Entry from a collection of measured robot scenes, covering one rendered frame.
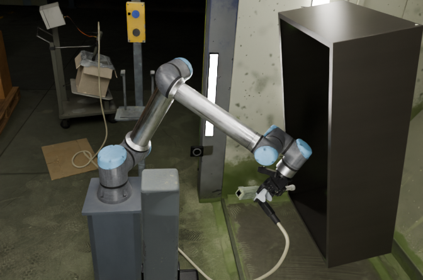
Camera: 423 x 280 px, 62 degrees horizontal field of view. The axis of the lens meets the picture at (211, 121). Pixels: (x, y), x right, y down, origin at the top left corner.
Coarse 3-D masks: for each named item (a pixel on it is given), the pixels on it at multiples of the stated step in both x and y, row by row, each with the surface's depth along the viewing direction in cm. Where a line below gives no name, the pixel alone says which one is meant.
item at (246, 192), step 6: (240, 186) 172; (252, 186) 174; (258, 186) 177; (288, 186) 198; (294, 186) 201; (240, 192) 167; (246, 192) 167; (252, 192) 170; (240, 198) 166; (246, 198) 170; (252, 198) 174; (264, 204) 169; (264, 210) 169; (270, 210) 167; (270, 216) 167; (276, 216) 166; (276, 222) 164
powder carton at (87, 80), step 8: (80, 56) 390; (88, 56) 405; (96, 56) 408; (104, 56) 411; (80, 64) 368; (88, 64) 369; (96, 64) 373; (104, 64) 380; (112, 64) 392; (80, 72) 385; (88, 72) 370; (96, 72) 374; (104, 72) 378; (80, 80) 377; (88, 80) 379; (96, 80) 382; (104, 80) 386; (80, 88) 380; (88, 88) 383; (96, 88) 386; (104, 88) 390; (104, 96) 394
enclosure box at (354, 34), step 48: (288, 48) 189; (336, 48) 128; (384, 48) 131; (288, 96) 202; (336, 96) 137; (384, 96) 141; (336, 144) 148; (384, 144) 152; (288, 192) 232; (336, 192) 160; (384, 192) 165; (336, 240) 175; (384, 240) 181
